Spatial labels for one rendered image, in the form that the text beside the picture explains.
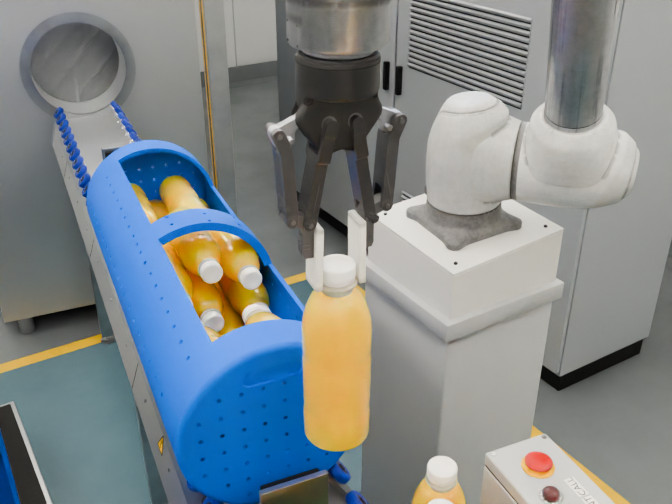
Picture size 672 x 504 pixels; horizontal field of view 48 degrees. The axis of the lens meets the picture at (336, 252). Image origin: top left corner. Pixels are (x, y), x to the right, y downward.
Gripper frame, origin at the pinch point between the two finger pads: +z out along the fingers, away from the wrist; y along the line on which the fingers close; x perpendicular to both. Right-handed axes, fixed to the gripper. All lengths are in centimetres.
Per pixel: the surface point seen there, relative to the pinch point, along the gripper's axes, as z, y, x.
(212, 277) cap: 33, 1, -54
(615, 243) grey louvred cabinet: 89, -155, -117
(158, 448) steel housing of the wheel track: 61, 15, -45
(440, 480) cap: 35.2, -14.0, 1.6
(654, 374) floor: 148, -180, -109
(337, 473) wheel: 49, -8, -17
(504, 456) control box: 36.7, -25.0, -0.2
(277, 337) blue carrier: 23.7, 0.1, -20.1
